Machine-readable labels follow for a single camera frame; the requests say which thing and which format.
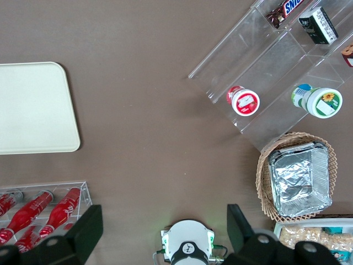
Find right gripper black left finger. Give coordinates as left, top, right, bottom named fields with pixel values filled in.
left=0, top=204, right=104, bottom=265

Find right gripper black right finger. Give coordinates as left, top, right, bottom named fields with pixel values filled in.
left=222, top=203, right=353, bottom=265

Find white rectangular snack tray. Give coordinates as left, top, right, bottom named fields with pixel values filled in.
left=272, top=218, right=353, bottom=265

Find light tan wicker basket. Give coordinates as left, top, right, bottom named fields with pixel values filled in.
left=256, top=131, right=339, bottom=223

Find beige plastic tray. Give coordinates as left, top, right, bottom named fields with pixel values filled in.
left=0, top=61, right=81, bottom=155

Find red cola bottle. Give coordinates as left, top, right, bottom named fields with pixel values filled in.
left=0, top=189, right=24, bottom=219
left=0, top=191, right=54, bottom=243
left=13, top=225, right=42, bottom=253
left=40, top=187, right=82, bottom=239

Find clear bag of crackers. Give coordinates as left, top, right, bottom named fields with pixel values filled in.
left=280, top=225, right=325, bottom=249
left=321, top=233, right=353, bottom=251

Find clear acrylic bottle rack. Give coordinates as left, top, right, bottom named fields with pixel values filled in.
left=0, top=181, right=93, bottom=249

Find foil wrapped packages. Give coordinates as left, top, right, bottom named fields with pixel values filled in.
left=268, top=141, right=333, bottom=218

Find red lidded yogurt cup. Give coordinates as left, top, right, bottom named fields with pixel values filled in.
left=226, top=85, right=260, bottom=116

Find green lidded yogurt cup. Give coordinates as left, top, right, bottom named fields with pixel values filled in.
left=291, top=83, right=343, bottom=119

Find clear acrylic stepped display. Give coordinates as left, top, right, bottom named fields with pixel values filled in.
left=188, top=0, right=353, bottom=152

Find red cookie box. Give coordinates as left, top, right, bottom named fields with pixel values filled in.
left=341, top=43, right=353, bottom=68

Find small black carton box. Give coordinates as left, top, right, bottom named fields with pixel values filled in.
left=298, top=6, right=339, bottom=45

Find Snickers chocolate bar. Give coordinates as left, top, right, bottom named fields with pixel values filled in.
left=265, top=0, right=306, bottom=29

